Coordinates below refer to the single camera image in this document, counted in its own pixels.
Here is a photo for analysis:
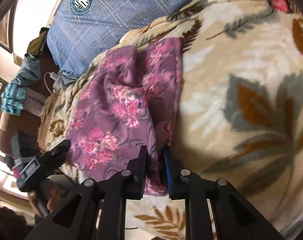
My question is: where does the purple floral shirt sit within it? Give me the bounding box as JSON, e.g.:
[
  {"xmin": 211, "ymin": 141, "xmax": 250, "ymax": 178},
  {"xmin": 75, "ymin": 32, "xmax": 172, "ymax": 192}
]
[{"xmin": 67, "ymin": 38, "xmax": 182, "ymax": 196}]

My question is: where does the left hand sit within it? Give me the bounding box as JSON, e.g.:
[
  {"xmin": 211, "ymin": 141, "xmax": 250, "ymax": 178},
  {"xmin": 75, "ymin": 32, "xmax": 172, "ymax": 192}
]
[{"xmin": 27, "ymin": 179, "xmax": 67, "ymax": 218}]

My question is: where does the teal striped garment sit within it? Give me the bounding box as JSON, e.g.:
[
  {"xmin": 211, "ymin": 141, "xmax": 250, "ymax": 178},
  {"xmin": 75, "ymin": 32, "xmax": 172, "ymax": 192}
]
[{"xmin": 1, "ymin": 83, "xmax": 26, "ymax": 116}]

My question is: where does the beige leaf fleece blanket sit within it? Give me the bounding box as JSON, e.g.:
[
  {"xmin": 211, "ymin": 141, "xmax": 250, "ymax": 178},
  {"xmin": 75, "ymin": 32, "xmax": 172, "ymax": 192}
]
[{"xmin": 38, "ymin": 0, "xmax": 303, "ymax": 239}]

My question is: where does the olive green garment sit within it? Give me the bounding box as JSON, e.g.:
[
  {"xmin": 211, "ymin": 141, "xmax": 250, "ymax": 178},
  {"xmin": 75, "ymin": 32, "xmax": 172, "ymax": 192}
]
[{"xmin": 27, "ymin": 27, "xmax": 49, "ymax": 57}]

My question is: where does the blue plaid pillow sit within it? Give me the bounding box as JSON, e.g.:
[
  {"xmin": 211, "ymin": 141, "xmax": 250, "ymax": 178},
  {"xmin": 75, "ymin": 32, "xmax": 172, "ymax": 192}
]
[{"xmin": 47, "ymin": 0, "xmax": 192, "ymax": 76}]

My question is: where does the red small object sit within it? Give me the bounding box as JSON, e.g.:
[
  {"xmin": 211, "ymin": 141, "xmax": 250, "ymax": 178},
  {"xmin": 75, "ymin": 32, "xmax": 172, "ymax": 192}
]
[{"xmin": 270, "ymin": 0, "xmax": 290, "ymax": 13}]

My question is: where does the white charger with cable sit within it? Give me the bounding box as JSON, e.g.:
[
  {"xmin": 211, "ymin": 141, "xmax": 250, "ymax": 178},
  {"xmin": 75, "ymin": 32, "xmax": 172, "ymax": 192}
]
[{"xmin": 43, "ymin": 72, "xmax": 58, "ymax": 94}]

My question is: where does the framed wall picture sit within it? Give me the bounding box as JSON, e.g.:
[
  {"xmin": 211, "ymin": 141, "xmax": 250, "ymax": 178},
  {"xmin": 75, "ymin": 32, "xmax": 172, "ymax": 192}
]
[{"xmin": 0, "ymin": 3, "xmax": 17, "ymax": 53}]

